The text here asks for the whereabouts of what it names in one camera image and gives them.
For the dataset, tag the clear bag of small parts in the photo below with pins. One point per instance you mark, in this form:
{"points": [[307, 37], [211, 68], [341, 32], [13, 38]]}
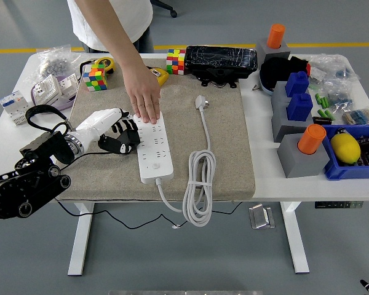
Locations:
{"points": [[332, 66]]}

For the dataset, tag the clear bag of metal screws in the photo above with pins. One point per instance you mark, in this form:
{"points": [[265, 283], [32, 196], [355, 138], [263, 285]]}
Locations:
{"points": [[53, 63]]}

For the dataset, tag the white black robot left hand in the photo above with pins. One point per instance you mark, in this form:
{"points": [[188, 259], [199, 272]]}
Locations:
{"points": [[98, 123]]}

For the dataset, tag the large-tiled colourful puzzle cube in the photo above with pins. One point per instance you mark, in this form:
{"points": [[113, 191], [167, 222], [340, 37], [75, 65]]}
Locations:
{"points": [[95, 78]]}

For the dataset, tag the white circuit breaker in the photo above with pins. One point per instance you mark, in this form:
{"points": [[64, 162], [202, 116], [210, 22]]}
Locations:
{"points": [[13, 106]]}

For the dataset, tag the black device in plastic wrap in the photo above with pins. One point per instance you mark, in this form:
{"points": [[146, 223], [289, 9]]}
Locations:
{"points": [[218, 60]]}

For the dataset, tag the person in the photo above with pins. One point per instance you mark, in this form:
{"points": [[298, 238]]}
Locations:
{"points": [[135, 17]]}

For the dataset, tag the small black box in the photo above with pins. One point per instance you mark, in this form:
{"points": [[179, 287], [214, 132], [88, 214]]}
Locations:
{"points": [[322, 120]]}

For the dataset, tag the grey stepped block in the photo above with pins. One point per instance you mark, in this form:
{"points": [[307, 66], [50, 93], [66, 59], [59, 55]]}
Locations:
{"points": [[280, 123]]}

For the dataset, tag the white power strip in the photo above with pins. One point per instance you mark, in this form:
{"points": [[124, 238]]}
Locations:
{"points": [[160, 153]]}

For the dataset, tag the silver metal bracket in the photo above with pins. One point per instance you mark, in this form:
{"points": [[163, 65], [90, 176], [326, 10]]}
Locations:
{"points": [[259, 216]]}

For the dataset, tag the grey block with round hole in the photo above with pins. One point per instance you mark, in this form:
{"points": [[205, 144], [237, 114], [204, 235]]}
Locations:
{"points": [[301, 166], [261, 49]]}

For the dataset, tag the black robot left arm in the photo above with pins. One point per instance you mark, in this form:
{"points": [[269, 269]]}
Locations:
{"points": [[27, 190]]}

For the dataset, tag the green battery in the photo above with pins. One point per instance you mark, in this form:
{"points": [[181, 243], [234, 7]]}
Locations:
{"points": [[323, 102], [318, 99], [326, 102], [330, 115], [321, 112]]}

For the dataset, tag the grey-brown fabric mat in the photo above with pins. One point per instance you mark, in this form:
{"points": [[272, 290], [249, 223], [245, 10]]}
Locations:
{"points": [[221, 138]]}

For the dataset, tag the white wall socket panel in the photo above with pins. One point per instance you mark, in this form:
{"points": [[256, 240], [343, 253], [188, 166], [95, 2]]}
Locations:
{"points": [[69, 86], [46, 90]]}

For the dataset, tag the clear bag of blue parts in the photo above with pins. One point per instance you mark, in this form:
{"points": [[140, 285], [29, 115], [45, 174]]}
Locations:
{"points": [[339, 96]]}

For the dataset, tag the purple oval tray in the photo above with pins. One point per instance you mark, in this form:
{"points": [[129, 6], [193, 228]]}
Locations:
{"points": [[65, 104]]}

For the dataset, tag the small metal fitting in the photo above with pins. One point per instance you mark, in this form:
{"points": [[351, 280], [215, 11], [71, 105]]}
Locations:
{"points": [[257, 88]]}

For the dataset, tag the blue plastic bin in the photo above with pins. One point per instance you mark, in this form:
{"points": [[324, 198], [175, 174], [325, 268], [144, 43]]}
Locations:
{"points": [[350, 172]]}

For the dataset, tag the black table control panel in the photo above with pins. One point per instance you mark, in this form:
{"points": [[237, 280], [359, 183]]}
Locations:
{"points": [[338, 205]]}

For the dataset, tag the white table leg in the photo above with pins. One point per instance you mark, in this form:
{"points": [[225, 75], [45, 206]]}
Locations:
{"points": [[80, 239], [296, 239]]}

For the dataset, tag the blue block with knob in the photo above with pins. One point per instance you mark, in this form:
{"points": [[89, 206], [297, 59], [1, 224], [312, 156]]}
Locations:
{"points": [[299, 107], [296, 84]]}

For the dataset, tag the yellow lemon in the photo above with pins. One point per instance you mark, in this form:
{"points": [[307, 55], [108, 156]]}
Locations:
{"points": [[346, 149]]}

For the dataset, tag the black power adapter plug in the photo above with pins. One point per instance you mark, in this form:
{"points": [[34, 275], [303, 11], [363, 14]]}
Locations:
{"points": [[132, 138]]}

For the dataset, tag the clear bag of resistors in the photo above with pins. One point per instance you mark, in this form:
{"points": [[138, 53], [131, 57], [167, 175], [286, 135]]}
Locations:
{"points": [[361, 116]]}

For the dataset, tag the small-tiled colourful puzzle cube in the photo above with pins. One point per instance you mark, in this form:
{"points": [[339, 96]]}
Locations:
{"points": [[176, 61]]}

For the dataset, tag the orange cylinder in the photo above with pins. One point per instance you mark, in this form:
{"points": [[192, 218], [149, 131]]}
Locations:
{"points": [[276, 37], [310, 139]]}

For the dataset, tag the person's right forearm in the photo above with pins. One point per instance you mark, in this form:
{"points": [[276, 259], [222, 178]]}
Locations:
{"points": [[117, 40]]}

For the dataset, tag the person's right hand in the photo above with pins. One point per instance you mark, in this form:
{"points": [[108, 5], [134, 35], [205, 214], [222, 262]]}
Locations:
{"points": [[143, 95]]}

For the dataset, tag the black cloth bundle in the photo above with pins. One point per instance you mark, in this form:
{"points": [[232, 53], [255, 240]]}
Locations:
{"points": [[276, 69]]}

